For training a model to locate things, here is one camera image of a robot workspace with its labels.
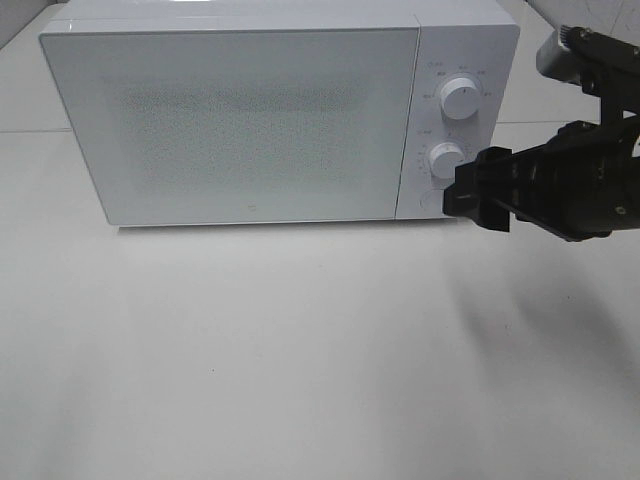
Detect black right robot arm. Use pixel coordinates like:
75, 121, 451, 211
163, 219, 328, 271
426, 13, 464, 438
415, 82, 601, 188
443, 26, 639, 242

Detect round white door button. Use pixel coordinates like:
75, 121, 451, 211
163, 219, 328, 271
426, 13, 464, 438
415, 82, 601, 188
420, 190, 445, 218

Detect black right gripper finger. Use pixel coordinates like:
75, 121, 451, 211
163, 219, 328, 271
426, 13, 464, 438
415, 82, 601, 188
443, 183, 565, 239
453, 147, 530, 200

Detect white control knob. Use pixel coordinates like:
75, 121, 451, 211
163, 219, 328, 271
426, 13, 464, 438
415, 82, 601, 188
429, 142, 466, 179
438, 75, 481, 121

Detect white microwave door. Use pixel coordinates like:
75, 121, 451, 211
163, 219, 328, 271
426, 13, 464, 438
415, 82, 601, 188
41, 29, 418, 227

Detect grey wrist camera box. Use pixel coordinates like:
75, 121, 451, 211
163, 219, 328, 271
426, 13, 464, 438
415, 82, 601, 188
536, 25, 581, 85

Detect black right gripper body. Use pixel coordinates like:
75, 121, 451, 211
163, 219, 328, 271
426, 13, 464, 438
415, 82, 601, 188
519, 119, 639, 242

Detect white microwave oven body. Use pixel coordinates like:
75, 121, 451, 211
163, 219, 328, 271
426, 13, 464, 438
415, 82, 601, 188
39, 1, 520, 225

